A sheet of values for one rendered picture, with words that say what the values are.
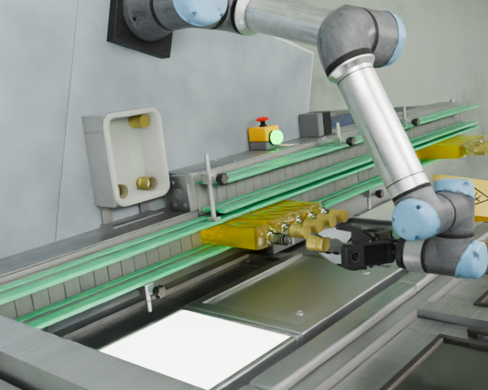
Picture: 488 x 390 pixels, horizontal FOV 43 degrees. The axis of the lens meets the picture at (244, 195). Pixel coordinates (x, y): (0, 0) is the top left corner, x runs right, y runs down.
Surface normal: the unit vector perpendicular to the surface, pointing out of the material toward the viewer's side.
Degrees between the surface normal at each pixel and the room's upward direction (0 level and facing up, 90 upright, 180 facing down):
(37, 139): 0
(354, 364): 0
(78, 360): 90
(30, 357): 90
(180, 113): 0
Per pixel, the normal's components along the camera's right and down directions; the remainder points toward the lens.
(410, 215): -0.69, 0.12
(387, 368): -0.11, -0.98
